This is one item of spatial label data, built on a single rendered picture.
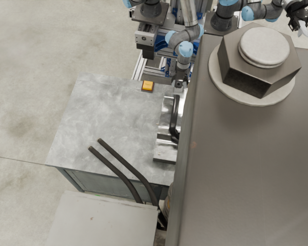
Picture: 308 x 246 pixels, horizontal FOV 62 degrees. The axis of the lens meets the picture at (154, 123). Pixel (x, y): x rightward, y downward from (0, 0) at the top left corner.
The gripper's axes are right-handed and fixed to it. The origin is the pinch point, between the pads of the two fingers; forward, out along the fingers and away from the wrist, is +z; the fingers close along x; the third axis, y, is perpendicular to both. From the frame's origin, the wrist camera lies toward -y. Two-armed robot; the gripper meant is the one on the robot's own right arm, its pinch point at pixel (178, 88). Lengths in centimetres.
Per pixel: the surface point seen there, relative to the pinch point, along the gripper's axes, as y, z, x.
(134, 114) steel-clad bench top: -18.7, 11.0, 25.4
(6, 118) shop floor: -2, 91, 161
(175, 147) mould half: -39.0, 5.1, -3.4
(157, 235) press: -87, 13, -1
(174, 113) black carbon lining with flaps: -17.4, 3.3, 0.2
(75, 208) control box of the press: -90, -56, 26
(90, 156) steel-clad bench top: -51, 11, 46
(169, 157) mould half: -46.3, 5.1, -0.9
